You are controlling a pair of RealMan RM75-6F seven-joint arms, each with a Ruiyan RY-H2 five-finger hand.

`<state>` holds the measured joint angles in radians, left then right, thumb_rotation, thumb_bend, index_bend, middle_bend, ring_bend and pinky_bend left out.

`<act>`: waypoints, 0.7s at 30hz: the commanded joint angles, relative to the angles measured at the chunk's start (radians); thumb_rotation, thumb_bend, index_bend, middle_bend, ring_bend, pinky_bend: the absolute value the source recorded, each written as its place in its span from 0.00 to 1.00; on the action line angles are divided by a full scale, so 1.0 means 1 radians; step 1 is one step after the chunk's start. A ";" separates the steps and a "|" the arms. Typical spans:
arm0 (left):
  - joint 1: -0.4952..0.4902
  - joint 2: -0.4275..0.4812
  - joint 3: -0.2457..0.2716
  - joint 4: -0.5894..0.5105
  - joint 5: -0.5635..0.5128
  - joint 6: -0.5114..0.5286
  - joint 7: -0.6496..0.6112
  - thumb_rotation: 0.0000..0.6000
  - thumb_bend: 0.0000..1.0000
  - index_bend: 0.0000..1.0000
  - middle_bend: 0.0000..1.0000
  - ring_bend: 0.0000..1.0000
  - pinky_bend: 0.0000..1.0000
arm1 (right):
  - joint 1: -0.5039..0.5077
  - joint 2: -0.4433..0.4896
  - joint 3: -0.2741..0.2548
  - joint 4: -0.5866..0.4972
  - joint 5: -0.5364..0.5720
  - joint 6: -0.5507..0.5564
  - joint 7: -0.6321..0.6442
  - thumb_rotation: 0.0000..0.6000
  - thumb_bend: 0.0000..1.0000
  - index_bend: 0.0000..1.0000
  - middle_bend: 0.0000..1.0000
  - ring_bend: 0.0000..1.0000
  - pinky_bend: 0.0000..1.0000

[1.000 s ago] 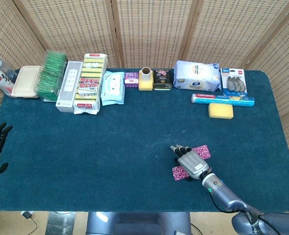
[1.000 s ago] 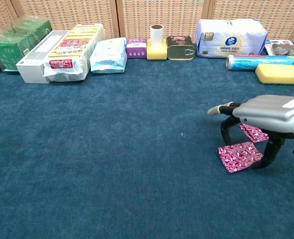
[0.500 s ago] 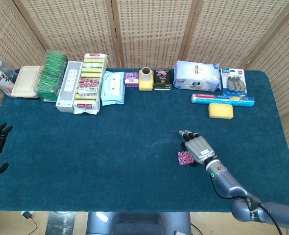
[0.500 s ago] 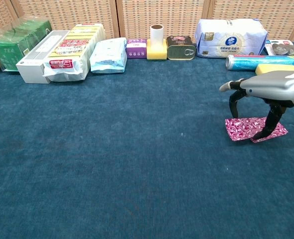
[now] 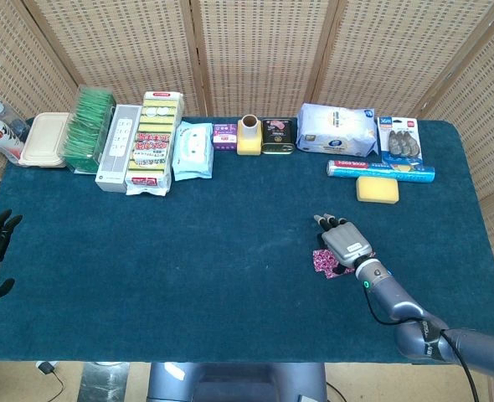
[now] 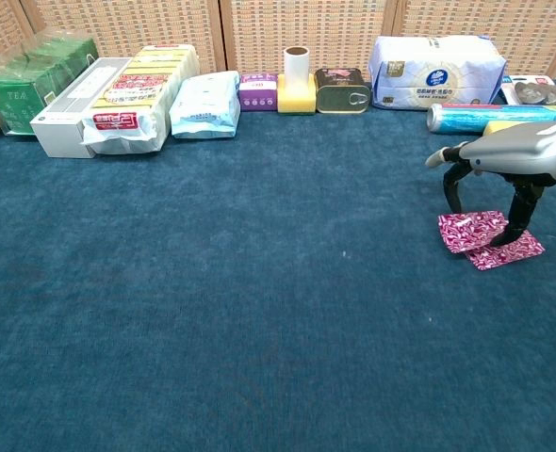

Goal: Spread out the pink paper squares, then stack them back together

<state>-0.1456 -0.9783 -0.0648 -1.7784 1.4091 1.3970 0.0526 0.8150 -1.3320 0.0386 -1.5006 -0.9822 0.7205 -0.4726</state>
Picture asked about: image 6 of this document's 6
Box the teal carpet table mat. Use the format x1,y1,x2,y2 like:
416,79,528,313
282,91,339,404
0,77,556,452

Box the white roll cardboard core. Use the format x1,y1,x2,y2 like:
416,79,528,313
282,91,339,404
283,46,311,89

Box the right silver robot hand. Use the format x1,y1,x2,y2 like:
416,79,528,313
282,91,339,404
424,121,556,248

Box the blue food wrap box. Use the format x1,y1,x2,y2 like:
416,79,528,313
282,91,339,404
426,103,556,137

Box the light blue wet wipes pack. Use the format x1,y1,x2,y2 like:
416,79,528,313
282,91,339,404
169,70,241,140

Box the small purple box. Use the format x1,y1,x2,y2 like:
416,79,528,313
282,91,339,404
238,73,279,113

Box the clear box green tea bags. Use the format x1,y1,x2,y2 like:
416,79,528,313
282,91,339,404
0,35,100,137

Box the yellow tape holder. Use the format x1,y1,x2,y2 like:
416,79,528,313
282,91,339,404
276,73,318,116

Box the black gold luncheon meat can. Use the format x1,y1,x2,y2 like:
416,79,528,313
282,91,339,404
314,68,371,115

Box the white blue tissue pack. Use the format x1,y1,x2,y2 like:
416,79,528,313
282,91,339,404
368,34,508,112

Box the woven bamboo folding screen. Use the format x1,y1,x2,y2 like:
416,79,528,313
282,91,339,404
0,0,556,81

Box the yellow rectangular sponge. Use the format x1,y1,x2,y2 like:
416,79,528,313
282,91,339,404
482,120,543,137

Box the white power strip box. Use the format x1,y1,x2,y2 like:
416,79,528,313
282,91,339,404
29,56,134,159

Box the yellow sponges multipack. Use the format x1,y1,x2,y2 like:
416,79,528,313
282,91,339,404
80,44,201,155

